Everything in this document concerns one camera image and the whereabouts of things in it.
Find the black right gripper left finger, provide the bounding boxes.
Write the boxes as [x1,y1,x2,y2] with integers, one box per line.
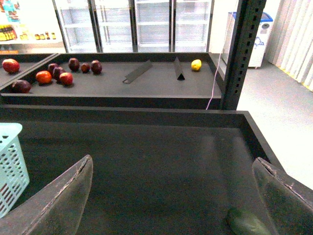
[0,155,93,235]

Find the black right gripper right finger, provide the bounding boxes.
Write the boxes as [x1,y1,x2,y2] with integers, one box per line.
[252,158,313,235]

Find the light blue plastic basket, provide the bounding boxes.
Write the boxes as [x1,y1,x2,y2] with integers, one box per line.
[0,123,30,217]

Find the red apple on tray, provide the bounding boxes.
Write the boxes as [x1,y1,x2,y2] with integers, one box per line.
[59,72,73,86]

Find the dark plum behind apple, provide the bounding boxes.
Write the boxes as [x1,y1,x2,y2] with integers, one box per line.
[52,67,66,81]

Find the dark red apple rear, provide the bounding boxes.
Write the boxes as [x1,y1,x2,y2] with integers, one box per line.
[68,58,80,72]

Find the dark red apple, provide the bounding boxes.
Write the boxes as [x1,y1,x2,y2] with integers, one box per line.
[91,60,102,74]
[68,58,80,72]

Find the dark red apple right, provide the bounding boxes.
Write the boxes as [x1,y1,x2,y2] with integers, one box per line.
[91,60,102,74]

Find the green avocado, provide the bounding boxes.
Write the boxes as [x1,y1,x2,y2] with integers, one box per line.
[226,208,271,235]

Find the black front display tray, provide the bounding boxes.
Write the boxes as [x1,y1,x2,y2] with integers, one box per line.
[0,105,279,235]

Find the black display tray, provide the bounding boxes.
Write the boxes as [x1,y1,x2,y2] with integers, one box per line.
[0,105,279,235]
[0,53,57,90]
[0,52,222,109]

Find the dark red fruit front left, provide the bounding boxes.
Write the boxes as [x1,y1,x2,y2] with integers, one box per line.
[11,80,31,94]

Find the orange red fruit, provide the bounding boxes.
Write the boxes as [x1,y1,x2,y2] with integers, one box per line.
[35,70,52,85]

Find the dark plum left rear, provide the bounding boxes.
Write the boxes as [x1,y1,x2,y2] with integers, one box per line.
[47,63,58,75]

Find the small red plum rear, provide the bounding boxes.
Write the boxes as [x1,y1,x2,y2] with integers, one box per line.
[81,63,90,73]

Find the white blue chest freezer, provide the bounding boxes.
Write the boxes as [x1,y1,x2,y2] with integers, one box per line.
[222,12,273,69]

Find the black left display tray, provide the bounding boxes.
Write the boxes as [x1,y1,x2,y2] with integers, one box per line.
[0,53,57,90]

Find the large red mango far left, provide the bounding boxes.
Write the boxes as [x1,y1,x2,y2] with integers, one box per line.
[2,59,20,73]

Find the flat black divider strip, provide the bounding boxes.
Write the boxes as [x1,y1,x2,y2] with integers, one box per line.
[122,60,153,84]

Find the yellow lemon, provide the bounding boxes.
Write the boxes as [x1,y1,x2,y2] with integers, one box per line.
[191,59,202,71]

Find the black triangular divider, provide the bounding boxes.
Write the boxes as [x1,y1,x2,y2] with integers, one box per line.
[174,57,185,81]

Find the black rear display tray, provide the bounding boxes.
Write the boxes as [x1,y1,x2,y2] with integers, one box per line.
[0,52,222,109]

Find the shelf with bottles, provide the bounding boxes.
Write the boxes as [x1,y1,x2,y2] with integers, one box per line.
[0,0,66,54]

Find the glass door refrigerator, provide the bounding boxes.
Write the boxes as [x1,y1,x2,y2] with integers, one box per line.
[53,0,214,53]

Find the black perforated metal post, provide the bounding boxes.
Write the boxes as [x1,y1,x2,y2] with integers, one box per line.
[220,0,266,111]

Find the white pink cable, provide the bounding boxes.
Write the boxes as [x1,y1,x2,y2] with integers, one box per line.
[205,0,239,110]

